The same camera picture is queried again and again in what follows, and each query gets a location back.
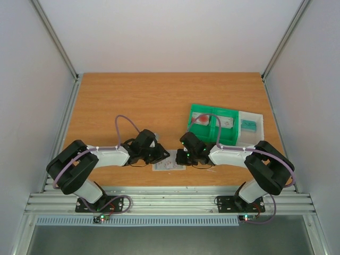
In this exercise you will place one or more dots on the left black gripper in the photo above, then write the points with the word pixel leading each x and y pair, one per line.
pixel 160 155

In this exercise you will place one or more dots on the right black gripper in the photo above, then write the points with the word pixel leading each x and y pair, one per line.
pixel 182 156

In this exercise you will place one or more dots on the translucent grey card holder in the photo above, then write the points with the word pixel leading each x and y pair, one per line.
pixel 173 156

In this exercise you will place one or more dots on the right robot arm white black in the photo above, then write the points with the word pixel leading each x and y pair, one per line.
pixel 270 170

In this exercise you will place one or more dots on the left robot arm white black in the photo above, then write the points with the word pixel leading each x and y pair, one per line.
pixel 71 168

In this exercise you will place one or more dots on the card with red circles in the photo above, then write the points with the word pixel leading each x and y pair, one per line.
pixel 200 119

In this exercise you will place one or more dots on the grey patterned card in bin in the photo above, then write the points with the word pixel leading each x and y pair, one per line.
pixel 224 122

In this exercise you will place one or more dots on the teal VIP card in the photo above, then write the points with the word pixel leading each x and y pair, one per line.
pixel 248 126

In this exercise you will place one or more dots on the green left bin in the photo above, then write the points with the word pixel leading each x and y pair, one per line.
pixel 203 127

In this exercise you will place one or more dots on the green bin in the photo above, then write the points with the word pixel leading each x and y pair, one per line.
pixel 227 136
pixel 203 127

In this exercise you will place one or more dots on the green middle bin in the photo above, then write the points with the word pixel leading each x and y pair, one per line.
pixel 227 136

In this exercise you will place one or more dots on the white right bin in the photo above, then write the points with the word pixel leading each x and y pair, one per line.
pixel 250 138

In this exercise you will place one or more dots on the right small circuit board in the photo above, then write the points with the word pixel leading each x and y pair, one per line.
pixel 247 218

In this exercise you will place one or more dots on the small circuit board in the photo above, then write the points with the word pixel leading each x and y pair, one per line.
pixel 102 219
pixel 247 218

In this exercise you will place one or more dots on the left small circuit board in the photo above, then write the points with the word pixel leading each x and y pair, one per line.
pixel 102 219

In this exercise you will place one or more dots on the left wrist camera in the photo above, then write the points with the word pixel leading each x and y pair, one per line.
pixel 156 136

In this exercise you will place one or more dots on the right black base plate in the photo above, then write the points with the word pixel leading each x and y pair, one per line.
pixel 228 204

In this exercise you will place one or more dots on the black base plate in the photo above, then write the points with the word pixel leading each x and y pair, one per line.
pixel 106 204
pixel 228 204

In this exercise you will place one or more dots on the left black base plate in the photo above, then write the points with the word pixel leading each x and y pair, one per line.
pixel 106 204

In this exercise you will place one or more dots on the aluminium front rail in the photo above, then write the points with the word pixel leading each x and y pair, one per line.
pixel 170 200

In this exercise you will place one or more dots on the grey slotted cable duct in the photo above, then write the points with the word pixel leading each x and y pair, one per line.
pixel 137 221

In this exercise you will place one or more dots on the left aluminium frame post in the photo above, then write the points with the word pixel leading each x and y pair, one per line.
pixel 54 37

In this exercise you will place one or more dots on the aluminium frame post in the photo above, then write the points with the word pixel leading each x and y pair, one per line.
pixel 297 17
pixel 54 37

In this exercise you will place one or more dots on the right aluminium frame post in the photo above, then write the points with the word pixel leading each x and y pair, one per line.
pixel 297 17

